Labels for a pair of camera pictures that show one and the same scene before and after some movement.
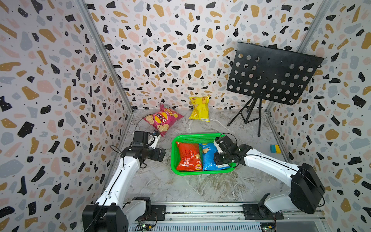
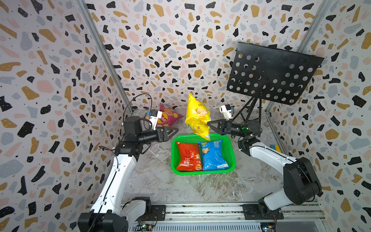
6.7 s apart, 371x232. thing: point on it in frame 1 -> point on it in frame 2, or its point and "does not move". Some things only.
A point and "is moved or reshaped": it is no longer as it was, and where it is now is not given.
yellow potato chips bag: (200, 108) is moved or reshaped
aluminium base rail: (226, 218) does not move
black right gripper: (216, 159) -> (227, 128)
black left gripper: (155, 156) -> (160, 137)
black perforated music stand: (260, 71) does not move
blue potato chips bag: (207, 151) does not move
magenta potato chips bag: (162, 120) does not move
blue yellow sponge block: (275, 149) does not move
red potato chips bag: (190, 157) does not move
